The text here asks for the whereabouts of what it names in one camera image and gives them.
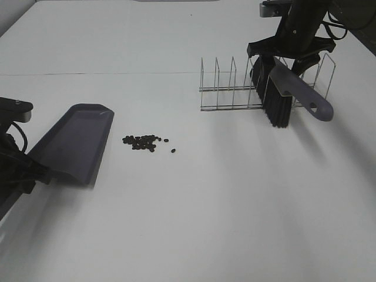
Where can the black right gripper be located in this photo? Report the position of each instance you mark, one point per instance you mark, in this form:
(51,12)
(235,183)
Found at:
(296,38)

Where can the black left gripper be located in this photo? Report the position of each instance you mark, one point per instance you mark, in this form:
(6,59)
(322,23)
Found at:
(19,172)

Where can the purple hand brush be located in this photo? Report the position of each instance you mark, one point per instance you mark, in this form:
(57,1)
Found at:
(277,86)

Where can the purple plastic dustpan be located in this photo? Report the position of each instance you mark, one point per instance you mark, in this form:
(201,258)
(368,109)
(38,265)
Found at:
(73,147)

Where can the pile of coffee beans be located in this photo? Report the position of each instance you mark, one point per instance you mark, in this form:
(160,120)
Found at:
(145,142)

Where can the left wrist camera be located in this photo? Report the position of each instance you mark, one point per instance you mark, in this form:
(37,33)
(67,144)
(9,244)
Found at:
(15,110)

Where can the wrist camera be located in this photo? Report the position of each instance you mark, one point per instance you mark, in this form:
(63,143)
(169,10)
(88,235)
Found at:
(15,110)
(278,8)

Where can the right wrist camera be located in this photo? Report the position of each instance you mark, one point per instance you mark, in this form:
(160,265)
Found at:
(278,8)

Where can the chrome wire rack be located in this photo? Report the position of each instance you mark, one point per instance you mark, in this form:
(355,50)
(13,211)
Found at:
(234,89)

